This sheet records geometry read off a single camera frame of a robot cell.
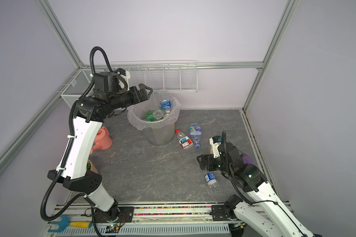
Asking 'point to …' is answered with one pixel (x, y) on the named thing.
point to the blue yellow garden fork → (65, 223)
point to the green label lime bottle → (159, 113)
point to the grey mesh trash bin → (158, 133)
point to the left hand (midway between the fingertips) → (146, 93)
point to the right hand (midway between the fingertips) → (204, 155)
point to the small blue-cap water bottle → (210, 178)
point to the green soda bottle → (150, 116)
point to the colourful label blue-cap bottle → (195, 131)
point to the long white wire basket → (168, 76)
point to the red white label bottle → (184, 141)
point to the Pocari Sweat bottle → (165, 104)
